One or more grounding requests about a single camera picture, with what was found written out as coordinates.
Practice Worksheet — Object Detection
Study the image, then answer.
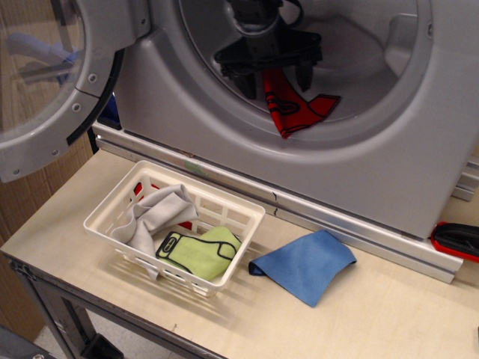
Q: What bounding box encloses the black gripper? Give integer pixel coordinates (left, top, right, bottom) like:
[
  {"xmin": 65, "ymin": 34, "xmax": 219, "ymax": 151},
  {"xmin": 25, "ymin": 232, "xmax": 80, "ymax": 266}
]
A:
[{"xmin": 214, "ymin": 23, "xmax": 323, "ymax": 99}]

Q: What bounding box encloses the red cloth with black outline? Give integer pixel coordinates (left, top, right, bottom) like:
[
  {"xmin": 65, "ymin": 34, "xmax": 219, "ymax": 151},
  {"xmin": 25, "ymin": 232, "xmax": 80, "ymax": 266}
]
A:
[{"xmin": 262, "ymin": 69, "xmax": 341, "ymax": 139}]

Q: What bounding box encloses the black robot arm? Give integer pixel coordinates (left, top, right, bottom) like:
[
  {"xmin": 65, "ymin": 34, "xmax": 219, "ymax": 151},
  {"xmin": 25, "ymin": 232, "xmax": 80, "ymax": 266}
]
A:
[{"xmin": 214, "ymin": 1, "xmax": 323, "ymax": 99}]

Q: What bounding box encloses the grey toy washing machine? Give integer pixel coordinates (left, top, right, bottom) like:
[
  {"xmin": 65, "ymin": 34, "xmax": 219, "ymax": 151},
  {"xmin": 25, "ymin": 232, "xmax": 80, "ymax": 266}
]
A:
[{"xmin": 115, "ymin": 1, "xmax": 478, "ymax": 237}]

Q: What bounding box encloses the grey round machine door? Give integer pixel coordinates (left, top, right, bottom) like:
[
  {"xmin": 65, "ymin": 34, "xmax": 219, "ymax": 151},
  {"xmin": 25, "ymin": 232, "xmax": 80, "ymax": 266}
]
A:
[{"xmin": 1, "ymin": 1, "xmax": 150, "ymax": 182}]

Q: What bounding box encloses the grey cloth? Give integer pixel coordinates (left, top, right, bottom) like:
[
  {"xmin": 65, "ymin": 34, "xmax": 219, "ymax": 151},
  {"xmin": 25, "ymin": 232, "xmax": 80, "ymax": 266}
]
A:
[{"xmin": 111, "ymin": 184, "xmax": 198, "ymax": 257}]

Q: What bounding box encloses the white plastic basket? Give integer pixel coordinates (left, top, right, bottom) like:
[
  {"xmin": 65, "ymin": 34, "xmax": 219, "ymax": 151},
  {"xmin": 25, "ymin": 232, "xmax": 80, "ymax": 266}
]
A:
[{"xmin": 84, "ymin": 161, "xmax": 265, "ymax": 297}]

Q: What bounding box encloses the blue cloth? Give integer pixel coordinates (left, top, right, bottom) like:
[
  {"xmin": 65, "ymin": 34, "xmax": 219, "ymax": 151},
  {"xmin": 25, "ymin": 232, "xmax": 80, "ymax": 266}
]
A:
[{"xmin": 248, "ymin": 230, "xmax": 356, "ymax": 307}]

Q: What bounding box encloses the green cloth with black outline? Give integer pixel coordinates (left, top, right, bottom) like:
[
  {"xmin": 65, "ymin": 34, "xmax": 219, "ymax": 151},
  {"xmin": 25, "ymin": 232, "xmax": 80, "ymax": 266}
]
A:
[{"xmin": 156, "ymin": 227, "xmax": 242, "ymax": 280}]

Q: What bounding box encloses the blue object behind door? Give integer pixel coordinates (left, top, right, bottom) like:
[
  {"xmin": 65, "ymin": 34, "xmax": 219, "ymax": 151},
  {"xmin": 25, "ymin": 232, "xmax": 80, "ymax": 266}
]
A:
[{"xmin": 7, "ymin": 32, "xmax": 82, "ymax": 86}]

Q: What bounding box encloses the red and black tool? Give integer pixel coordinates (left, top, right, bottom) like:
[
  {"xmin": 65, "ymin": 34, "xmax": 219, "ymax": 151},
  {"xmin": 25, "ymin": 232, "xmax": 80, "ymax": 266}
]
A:
[{"xmin": 430, "ymin": 222, "xmax": 478, "ymax": 263}]

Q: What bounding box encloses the black floor object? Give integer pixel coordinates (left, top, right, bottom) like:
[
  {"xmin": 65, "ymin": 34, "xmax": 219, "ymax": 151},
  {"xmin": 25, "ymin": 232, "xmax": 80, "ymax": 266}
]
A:
[{"xmin": 82, "ymin": 334, "xmax": 124, "ymax": 359}]

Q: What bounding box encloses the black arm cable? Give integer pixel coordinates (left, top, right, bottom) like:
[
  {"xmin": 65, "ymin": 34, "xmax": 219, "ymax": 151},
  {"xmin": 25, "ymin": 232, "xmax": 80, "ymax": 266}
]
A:
[{"xmin": 280, "ymin": 0, "xmax": 305, "ymax": 27}]

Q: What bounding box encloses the aluminium rail base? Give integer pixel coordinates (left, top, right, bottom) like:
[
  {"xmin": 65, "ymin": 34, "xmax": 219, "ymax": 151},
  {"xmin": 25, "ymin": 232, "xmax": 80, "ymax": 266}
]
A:
[{"xmin": 93, "ymin": 123, "xmax": 464, "ymax": 283}]

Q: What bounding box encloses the metal table frame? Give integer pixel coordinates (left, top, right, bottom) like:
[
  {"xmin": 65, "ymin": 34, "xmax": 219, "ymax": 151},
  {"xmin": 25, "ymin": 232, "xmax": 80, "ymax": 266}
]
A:
[{"xmin": 1, "ymin": 250, "xmax": 221, "ymax": 358}]

